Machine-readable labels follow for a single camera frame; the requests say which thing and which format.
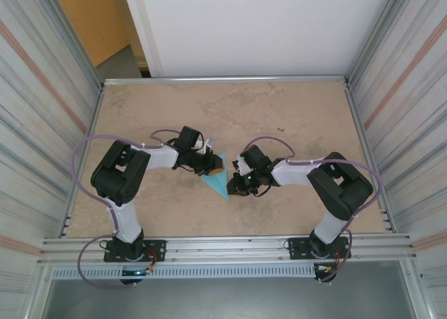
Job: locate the light blue paper sheet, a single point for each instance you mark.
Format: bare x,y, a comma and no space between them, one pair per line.
216,184

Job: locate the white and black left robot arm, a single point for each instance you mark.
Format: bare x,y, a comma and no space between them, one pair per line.
160,160

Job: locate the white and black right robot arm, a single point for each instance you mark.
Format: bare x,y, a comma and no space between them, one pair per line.
291,176

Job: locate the grey metal sheet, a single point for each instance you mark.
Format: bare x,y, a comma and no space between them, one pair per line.
227,298

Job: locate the small control board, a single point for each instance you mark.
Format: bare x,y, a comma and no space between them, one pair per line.
324,272
134,275

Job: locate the striped translucent side panel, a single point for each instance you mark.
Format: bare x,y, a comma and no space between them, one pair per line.
419,123
28,123

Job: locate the orange wooden door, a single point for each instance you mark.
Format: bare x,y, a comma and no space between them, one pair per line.
87,19

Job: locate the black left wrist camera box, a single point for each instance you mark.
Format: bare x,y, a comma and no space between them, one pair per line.
188,137

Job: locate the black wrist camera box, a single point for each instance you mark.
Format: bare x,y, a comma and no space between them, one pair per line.
188,137
255,156

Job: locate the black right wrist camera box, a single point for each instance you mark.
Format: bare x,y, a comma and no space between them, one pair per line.
255,156

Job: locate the wide aluminium mounting rail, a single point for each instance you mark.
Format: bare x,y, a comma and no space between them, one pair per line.
227,252

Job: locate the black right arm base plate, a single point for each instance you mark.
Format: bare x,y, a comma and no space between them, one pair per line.
297,247

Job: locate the long aluminium table edge rail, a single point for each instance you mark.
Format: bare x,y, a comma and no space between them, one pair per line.
227,80

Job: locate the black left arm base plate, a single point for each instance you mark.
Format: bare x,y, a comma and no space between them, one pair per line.
157,249

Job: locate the short aluminium table edge rail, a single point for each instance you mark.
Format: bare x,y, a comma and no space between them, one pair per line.
85,151
366,151

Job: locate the white door frame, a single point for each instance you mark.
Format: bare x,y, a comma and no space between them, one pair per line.
143,29

